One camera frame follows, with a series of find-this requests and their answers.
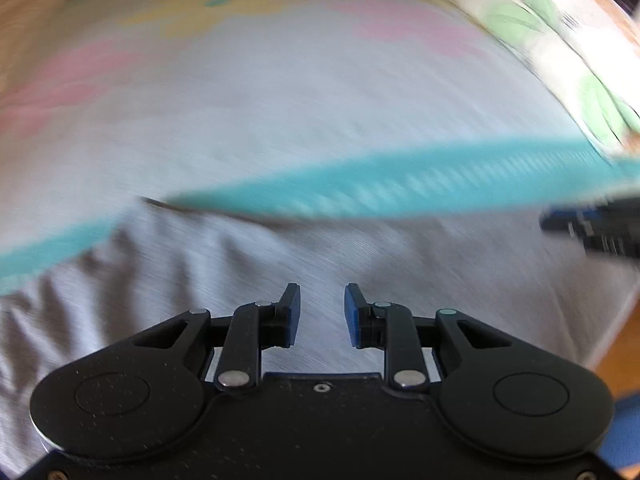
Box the pastel floral bed sheet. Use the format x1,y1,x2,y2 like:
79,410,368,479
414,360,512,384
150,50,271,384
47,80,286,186
0,0,640,297

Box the blue cloth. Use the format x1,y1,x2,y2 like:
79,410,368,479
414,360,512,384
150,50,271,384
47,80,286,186
597,394,640,480

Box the grey speckled pants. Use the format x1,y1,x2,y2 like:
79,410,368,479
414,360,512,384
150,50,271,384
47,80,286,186
0,199,640,466

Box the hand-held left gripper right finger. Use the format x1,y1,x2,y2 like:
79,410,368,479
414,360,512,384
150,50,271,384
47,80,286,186
344,282,514,394

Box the white green floral pillow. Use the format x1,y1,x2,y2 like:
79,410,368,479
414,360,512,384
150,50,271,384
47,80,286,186
432,0,640,153

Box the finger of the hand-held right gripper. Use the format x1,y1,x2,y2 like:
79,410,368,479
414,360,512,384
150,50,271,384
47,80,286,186
539,195,640,262

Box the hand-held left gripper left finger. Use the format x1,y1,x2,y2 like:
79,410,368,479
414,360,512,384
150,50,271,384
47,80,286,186
132,282,304,394

